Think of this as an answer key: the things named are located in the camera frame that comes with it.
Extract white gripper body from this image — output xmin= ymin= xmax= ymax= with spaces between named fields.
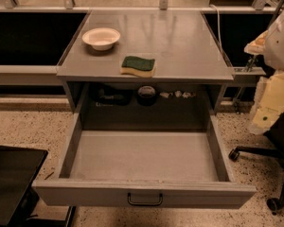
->
xmin=249 ymin=70 xmax=284 ymax=134

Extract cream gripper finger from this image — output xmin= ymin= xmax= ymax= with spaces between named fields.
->
xmin=244 ymin=30 xmax=268 ymax=55

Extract green and yellow sponge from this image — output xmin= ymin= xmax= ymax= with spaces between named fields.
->
xmin=120 ymin=56 xmax=156 ymax=78

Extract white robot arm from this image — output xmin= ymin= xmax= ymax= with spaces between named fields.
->
xmin=244 ymin=10 xmax=284 ymax=134

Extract grey open top drawer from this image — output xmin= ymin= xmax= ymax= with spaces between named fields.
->
xmin=33 ymin=114 xmax=256 ymax=209

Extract black office chair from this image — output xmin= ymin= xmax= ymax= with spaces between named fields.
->
xmin=228 ymin=104 xmax=284 ymax=214

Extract grey cabinet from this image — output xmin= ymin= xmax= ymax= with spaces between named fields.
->
xmin=58 ymin=9 xmax=233 ymax=131

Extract crumpled white paper pieces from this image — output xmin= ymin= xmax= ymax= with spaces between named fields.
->
xmin=159 ymin=90 xmax=196 ymax=99

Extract black tape roll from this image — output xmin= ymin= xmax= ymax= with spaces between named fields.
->
xmin=137 ymin=86 xmax=156 ymax=106

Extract white bowl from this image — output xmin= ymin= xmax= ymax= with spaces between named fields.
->
xmin=82 ymin=27 xmax=120 ymax=51

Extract dark object inside cabinet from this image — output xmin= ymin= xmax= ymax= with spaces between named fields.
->
xmin=90 ymin=85 xmax=133 ymax=106

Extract black flat panel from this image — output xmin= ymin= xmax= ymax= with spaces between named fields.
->
xmin=0 ymin=146 xmax=47 ymax=227

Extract white cable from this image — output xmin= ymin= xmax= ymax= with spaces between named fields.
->
xmin=209 ymin=4 xmax=225 ymax=57

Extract black drawer handle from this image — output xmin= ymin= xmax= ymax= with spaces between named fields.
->
xmin=127 ymin=193 xmax=163 ymax=207

